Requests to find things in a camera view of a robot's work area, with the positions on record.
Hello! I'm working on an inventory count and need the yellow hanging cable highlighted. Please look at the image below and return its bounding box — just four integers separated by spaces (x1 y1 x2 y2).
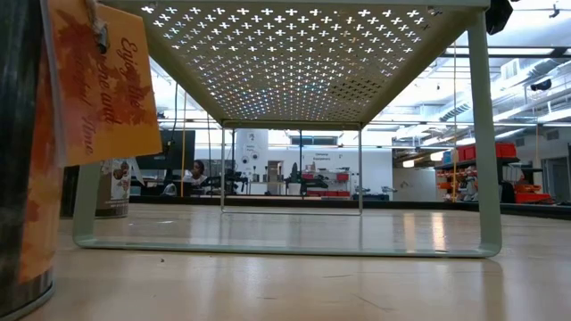
451 44 459 202

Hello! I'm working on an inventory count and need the small printed candle tin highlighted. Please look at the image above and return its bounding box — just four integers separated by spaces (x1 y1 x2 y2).
95 158 134 219

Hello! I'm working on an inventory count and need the black computer monitor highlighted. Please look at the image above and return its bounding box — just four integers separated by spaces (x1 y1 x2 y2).
136 129 196 170

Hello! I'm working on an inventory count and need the orange storage bin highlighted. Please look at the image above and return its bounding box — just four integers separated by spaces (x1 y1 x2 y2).
514 184 553 205

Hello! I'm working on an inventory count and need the pale green perforated shelf rack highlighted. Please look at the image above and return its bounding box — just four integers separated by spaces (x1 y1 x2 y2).
72 0 504 259

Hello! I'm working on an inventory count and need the black storage shelving unit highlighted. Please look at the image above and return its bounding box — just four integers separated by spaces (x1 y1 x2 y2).
434 155 521 202

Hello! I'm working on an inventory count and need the person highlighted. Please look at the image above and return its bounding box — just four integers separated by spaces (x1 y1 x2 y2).
185 159 209 186

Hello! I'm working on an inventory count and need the black hanging cable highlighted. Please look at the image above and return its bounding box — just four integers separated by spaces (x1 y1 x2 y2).
170 82 178 133

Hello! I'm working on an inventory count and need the black aluminium rig frame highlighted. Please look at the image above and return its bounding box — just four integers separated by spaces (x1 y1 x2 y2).
128 194 571 221

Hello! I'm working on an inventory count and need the large candle tin orange label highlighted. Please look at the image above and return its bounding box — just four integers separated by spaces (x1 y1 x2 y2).
0 0 63 321

